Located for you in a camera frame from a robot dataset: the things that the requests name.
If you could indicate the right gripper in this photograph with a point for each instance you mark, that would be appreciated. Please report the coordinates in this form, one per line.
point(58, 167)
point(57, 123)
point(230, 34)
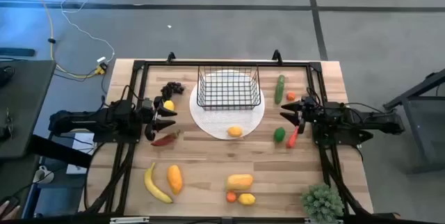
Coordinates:
point(306, 111)

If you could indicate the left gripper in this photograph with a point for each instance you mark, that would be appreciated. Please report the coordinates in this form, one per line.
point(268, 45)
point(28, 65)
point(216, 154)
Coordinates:
point(147, 114)

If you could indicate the small yellow lemon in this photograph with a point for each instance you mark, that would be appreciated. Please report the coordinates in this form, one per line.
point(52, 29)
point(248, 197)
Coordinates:
point(169, 105)

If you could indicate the small orange tomato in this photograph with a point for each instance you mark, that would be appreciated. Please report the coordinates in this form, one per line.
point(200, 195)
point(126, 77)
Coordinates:
point(291, 96)

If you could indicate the dark red chili pepper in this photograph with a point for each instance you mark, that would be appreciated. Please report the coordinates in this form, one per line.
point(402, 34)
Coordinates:
point(165, 140)

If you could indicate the green cucumber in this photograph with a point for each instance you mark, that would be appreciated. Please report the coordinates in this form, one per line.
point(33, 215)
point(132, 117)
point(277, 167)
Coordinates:
point(279, 90)

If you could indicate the green bell pepper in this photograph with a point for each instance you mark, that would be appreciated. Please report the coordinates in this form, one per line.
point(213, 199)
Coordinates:
point(279, 135)

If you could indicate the bright red chili pepper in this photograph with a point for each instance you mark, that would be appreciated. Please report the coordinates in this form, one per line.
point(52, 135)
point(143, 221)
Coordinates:
point(292, 140)

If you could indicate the dark grape bunch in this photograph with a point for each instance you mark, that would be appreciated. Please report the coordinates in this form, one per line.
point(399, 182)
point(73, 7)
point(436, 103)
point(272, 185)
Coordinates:
point(172, 88)

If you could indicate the orange mango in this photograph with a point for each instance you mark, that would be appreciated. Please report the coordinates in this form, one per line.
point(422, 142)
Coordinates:
point(174, 179)

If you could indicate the orange-yellow lemon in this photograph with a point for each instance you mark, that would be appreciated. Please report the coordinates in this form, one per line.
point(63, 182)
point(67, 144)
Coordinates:
point(235, 131)

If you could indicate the yellow banana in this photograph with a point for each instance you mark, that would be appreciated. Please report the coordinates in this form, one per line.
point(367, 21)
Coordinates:
point(149, 185)

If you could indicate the yellow-orange papaya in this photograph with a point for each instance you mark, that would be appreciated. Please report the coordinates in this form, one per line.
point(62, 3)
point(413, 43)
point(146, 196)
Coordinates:
point(239, 182)

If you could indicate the small orange tangerine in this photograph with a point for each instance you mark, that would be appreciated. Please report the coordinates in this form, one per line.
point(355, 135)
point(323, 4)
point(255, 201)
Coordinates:
point(231, 197)

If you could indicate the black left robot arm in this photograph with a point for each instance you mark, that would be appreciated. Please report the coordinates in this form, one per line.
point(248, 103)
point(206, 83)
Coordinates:
point(87, 119)

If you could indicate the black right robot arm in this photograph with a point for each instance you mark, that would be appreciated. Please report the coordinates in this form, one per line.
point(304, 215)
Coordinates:
point(365, 118)

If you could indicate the round white placemat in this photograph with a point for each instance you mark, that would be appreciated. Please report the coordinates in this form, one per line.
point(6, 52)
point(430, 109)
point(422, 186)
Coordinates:
point(215, 125)

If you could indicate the white cardboard box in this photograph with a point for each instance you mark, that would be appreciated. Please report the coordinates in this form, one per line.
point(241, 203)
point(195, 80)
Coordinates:
point(81, 140)

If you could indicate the green artificial plant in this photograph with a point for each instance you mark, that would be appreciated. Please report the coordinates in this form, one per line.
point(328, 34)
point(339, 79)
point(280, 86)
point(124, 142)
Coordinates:
point(322, 204)

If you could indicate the black metal beam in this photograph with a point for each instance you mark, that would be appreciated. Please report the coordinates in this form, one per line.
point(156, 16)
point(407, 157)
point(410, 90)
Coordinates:
point(59, 151)

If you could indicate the white mug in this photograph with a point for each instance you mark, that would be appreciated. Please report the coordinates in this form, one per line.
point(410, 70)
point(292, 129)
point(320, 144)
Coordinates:
point(43, 177)

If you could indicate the black metal side table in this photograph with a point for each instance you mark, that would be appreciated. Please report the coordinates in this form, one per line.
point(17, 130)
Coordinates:
point(427, 130)

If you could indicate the dark grey side table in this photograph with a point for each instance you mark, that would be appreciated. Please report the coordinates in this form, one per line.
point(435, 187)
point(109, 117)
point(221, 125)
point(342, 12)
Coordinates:
point(28, 112)

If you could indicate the black flat bar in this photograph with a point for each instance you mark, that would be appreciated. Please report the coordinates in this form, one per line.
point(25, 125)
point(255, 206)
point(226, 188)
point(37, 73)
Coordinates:
point(17, 52)

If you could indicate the black device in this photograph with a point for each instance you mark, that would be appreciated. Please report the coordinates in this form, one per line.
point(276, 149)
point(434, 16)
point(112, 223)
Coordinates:
point(5, 76)

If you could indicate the person's hand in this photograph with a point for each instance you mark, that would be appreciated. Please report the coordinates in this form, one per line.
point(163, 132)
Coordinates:
point(8, 211)

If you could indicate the black frame clamp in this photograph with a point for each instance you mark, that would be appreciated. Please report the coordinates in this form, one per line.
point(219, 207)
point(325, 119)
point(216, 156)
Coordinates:
point(171, 57)
point(277, 57)

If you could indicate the black metal table frame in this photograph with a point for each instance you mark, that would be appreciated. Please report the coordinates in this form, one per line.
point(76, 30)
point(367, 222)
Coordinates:
point(226, 63)

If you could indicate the silver metal bracket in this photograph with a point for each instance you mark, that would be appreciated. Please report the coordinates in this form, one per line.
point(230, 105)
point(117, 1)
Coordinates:
point(128, 220)

